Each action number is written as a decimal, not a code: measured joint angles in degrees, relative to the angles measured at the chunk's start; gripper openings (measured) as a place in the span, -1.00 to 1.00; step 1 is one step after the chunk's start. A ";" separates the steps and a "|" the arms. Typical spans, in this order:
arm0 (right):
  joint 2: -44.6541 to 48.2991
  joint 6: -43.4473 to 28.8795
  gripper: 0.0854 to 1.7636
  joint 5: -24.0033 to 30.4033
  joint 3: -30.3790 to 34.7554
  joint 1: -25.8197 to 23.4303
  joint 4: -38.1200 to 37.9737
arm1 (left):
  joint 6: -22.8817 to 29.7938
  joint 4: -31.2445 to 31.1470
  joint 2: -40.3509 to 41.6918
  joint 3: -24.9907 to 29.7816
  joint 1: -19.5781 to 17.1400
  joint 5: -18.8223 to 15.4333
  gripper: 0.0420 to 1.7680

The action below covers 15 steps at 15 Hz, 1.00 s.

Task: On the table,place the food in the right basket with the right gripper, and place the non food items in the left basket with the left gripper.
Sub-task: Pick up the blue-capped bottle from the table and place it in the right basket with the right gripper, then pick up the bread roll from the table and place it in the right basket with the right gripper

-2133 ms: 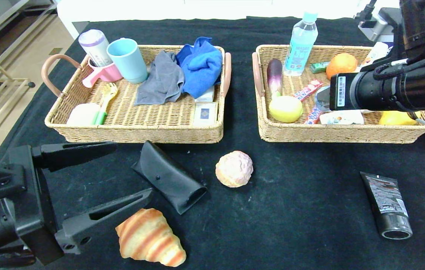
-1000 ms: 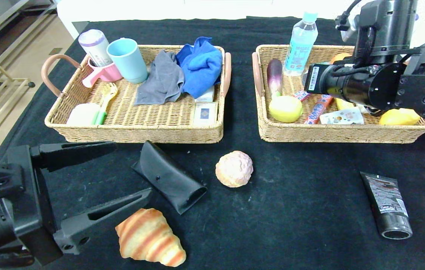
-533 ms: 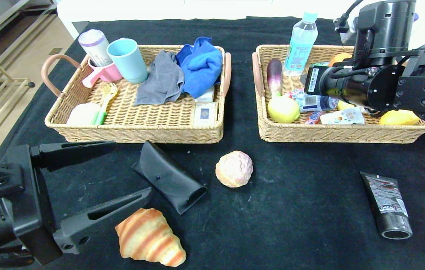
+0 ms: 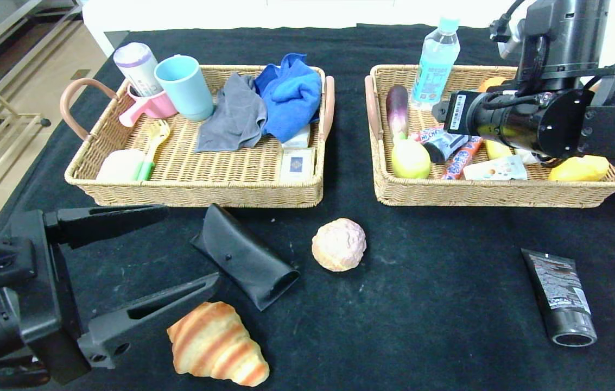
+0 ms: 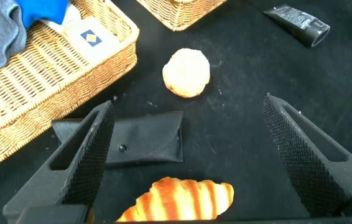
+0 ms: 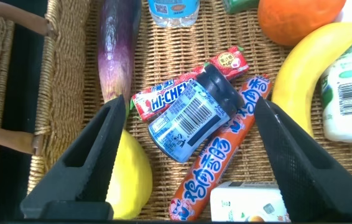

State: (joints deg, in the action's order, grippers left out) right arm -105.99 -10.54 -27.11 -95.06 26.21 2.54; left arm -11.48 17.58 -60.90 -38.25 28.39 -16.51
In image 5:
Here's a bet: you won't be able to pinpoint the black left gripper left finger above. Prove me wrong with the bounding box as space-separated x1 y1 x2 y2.
3 100 116 218

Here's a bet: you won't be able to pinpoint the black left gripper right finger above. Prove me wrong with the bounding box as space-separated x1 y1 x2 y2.
262 92 352 218

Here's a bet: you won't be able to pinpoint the round cream puff bread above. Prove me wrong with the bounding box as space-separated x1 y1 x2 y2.
162 47 211 98

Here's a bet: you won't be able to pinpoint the black cosmetic tube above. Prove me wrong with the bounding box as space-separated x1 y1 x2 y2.
263 3 331 49

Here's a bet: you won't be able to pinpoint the black leather glasses case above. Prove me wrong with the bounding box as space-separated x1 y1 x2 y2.
52 111 184 167

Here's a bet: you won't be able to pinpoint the black table cloth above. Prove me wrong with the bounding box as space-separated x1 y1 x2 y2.
0 0 352 224

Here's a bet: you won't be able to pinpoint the striped golden croissant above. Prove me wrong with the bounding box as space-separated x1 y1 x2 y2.
116 176 235 222

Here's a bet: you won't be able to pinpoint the card box blue diamond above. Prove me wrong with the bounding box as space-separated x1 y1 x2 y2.
61 16 123 63

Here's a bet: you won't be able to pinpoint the plain white small box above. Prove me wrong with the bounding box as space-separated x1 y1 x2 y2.
39 2 82 35

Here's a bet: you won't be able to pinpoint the blue cloth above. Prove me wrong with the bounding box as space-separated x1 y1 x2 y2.
14 0 70 29

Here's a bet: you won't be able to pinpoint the woven wicker basket brown handles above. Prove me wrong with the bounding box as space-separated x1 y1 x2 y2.
136 0 228 32
0 0 140 178

